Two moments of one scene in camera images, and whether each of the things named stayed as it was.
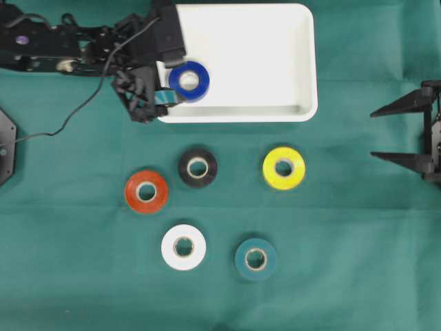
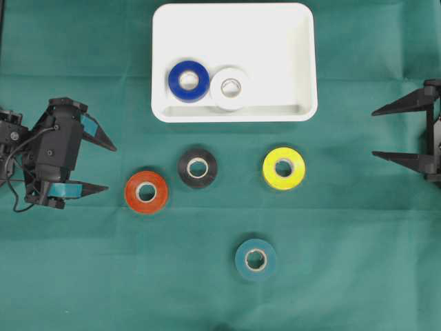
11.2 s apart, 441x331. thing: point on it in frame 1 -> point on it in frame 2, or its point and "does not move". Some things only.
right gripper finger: (419, 100) does not move
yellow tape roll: (290, 155) does not move
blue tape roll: (196, 94) does not move
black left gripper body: (125, 53) -> (53, 150)
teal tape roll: (255, 259) does not move
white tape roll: (188, 263) -> (229, 89)
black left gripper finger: (160, 109) -> (89, 188)
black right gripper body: (431, 101) does not move
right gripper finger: (419, 162) does not move
